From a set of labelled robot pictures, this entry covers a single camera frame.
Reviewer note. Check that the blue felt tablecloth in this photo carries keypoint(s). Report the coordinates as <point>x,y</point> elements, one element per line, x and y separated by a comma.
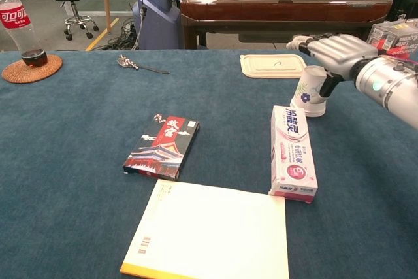
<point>81,128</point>

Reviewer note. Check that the ornate metal spoon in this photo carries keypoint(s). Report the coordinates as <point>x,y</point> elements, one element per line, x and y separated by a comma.
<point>125,61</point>

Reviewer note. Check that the dark red card pack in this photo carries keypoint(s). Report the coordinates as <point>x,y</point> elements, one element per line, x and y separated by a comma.
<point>163,151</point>

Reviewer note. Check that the white notebook yellow edge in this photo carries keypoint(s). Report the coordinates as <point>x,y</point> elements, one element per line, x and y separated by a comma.
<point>212,233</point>

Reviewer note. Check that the clear box red black items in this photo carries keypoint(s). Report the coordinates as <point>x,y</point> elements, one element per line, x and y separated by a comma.
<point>398,35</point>

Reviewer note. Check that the round woven rattan coaster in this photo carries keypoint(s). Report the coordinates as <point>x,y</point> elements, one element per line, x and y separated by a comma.
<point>19,74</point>

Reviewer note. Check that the cream plastic container lid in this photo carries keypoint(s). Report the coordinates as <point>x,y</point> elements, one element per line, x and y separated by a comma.
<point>271,65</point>

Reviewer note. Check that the small white paper cup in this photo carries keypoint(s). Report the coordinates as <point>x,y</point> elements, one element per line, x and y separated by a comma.
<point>307,96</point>

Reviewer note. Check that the blue mobile robot base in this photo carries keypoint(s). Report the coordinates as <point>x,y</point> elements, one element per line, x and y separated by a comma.
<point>156,14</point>

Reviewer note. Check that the cola bottle red cap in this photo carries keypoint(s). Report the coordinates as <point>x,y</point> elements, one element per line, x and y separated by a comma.
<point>16,21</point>

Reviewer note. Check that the white pink toothpaste box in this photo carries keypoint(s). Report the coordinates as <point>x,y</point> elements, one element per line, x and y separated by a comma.
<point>294,155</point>

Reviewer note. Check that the brown wooden mahjong table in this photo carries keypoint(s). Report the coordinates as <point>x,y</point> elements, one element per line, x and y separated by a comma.
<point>277,11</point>

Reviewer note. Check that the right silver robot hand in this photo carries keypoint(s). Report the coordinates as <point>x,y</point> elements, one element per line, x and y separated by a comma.
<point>343,50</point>

